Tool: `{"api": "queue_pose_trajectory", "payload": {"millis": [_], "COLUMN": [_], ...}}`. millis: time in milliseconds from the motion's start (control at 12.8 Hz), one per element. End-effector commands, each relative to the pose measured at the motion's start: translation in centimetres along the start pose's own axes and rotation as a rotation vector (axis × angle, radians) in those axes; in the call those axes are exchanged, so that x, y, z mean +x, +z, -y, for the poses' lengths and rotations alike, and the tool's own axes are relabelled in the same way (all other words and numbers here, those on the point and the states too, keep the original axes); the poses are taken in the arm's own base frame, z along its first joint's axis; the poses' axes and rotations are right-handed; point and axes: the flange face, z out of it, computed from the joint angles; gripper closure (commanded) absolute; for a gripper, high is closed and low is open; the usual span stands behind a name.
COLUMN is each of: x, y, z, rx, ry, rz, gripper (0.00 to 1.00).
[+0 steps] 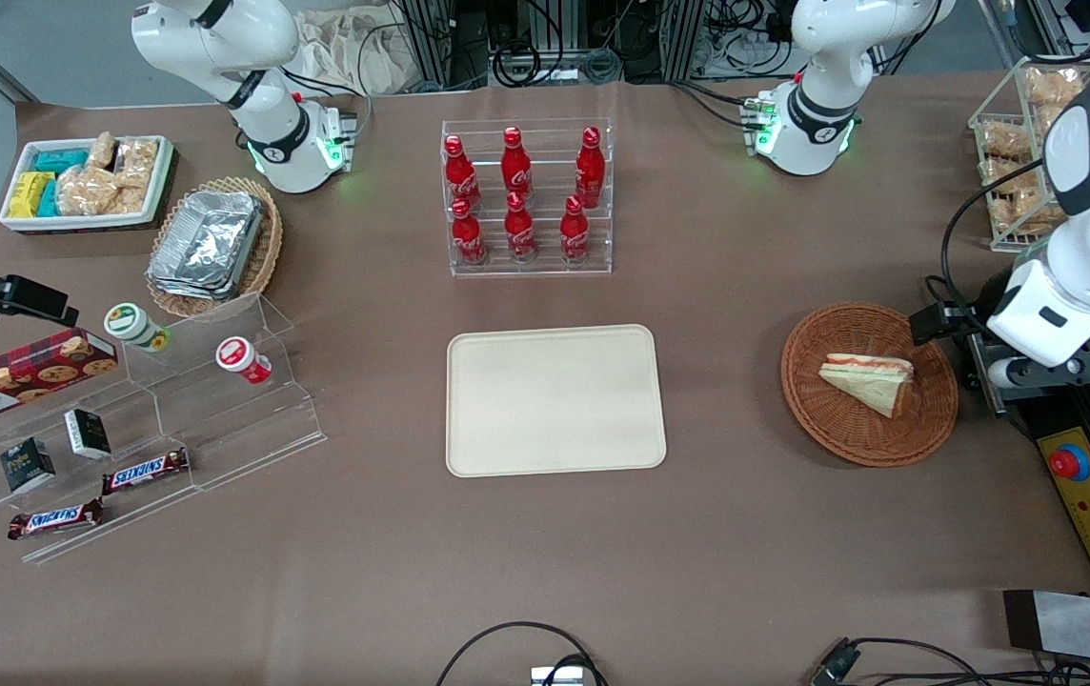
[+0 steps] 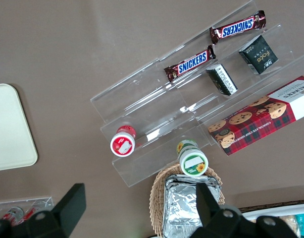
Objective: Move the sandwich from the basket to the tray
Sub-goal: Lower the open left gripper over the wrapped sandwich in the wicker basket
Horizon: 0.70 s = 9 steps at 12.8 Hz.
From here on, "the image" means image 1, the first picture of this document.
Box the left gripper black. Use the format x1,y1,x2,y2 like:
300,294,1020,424
908,302,1018,421

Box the triangular sandwich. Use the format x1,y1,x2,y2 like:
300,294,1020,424
817,352,917,421

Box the round brown wicker basket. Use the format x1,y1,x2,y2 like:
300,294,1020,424
779,301,960,469

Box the oval wicker basket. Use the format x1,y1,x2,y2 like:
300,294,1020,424
144,175,285,321

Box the beige rectangular tray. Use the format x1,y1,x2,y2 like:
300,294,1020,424
445,323,669,478

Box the red tartan Walkers cookie box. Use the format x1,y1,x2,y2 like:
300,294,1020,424
0,327,120,426

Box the green-lidded white cup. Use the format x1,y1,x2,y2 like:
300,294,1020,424
103,302,171,354

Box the yellow snack pack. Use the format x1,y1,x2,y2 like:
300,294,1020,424
8,171,56,219

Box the bagged bread roll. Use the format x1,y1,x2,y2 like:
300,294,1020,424
982,156,1042,189
978,123,1033,159
992,189,1067,236
1023,66,1085,107

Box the small black box white side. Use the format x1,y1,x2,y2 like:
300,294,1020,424
63,407,113,461

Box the white rectangular snack bin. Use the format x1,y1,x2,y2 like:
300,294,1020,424
0,135,175,233

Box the small black Face box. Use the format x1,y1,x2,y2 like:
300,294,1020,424
0,435,58,494

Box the stack of foil containers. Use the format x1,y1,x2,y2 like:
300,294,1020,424
146,190,266,302

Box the Snickers chocolate bar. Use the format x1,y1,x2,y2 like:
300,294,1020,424
101,447,192,497
7,497,106,542

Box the red-lidded white cup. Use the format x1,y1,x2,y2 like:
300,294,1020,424
214,335,273,386

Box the clear acrylic stepped shelf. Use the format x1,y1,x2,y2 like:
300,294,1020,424
0,293,328,565

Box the grey and black flat plate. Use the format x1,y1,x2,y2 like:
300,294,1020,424
1001,588,1090,669

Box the red Coca-Cola bottle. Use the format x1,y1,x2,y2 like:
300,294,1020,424
443,134,483,212
503,191,537,263
450,197,489,267
559,194,591,264
575,126,607,210
500,127,534,206

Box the crumpled beige cloth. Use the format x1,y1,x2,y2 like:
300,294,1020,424
295,8,414,97

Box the clear acrylic bottle rack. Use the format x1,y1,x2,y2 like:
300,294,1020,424
439,118,616,278

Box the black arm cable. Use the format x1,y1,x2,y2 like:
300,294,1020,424
924,155,1053,320

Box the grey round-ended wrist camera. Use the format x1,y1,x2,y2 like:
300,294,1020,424
987,350,1090,393

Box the wire basket of bread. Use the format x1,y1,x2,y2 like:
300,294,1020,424
968,55,1090,254

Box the black cable with connector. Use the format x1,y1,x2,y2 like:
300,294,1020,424
810,636,1090,686

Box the aluminium frame post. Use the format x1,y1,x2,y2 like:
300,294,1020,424
400,0,472,89
667,0,710,79

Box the black looped cable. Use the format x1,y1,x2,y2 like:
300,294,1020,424
434,620,609,686

